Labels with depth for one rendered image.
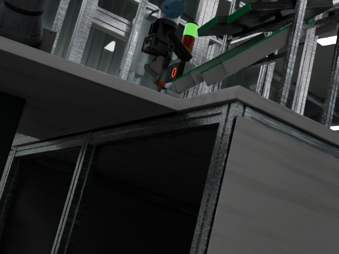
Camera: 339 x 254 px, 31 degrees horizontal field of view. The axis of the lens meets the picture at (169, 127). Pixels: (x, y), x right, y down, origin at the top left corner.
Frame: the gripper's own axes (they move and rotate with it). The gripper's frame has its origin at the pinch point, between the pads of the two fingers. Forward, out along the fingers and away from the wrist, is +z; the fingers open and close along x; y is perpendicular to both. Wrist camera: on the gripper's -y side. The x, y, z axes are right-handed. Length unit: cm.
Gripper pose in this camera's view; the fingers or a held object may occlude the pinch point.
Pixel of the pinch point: (157, 80)
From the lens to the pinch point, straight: 206.0
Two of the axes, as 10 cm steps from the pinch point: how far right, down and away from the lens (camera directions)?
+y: -8.1, -3.3, -4.8
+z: -2.4, 9.4, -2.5
